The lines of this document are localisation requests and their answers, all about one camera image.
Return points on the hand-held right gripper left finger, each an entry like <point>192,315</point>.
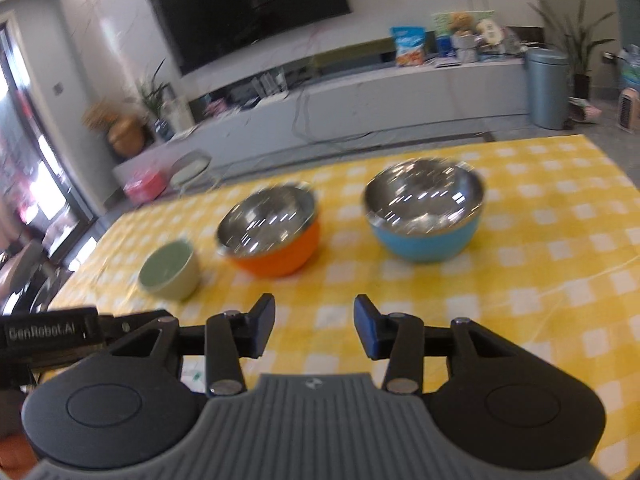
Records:
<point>264,325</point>

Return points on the leafy plant in glass vase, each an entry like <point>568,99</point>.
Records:
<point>159,110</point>

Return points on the white fruit-print plate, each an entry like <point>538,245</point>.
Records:
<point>192,377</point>

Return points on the orange vase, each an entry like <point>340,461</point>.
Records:
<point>126,136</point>

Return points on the blue steel bowl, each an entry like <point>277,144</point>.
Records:
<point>425,247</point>

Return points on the long-leaf potted plant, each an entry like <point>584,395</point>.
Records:
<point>582,55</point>

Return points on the green ceramic bowl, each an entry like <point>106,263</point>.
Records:
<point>175,280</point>

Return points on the small pink heater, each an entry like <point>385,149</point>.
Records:
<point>630,110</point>

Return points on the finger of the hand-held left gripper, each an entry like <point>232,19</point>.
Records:
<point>120,327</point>

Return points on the portrait drawing frame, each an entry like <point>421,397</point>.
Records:
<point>179,114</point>

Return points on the teddy bear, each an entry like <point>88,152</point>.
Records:
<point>461,22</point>

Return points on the blue snack bag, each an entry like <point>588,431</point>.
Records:
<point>409,47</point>

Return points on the pink storage box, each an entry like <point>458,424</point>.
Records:
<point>144,187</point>

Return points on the grey trash can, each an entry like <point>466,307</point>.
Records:
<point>546,90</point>

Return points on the clear plastic bag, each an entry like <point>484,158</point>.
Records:
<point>631,67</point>

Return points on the white router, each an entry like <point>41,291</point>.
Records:
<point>272,84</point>

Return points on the wall television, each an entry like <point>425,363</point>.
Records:
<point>250,10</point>

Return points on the green printed card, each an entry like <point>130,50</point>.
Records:
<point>441,25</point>

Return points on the yellow checkered tablecloth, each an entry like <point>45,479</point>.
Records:
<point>550,260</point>

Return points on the grey television cabinet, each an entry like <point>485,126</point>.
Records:
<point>400,95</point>

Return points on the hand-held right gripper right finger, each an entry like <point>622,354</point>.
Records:
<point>365,327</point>

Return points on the red cloth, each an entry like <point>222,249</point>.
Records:
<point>15,457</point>

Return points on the orange steel bowl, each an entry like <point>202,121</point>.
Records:
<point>280,255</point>

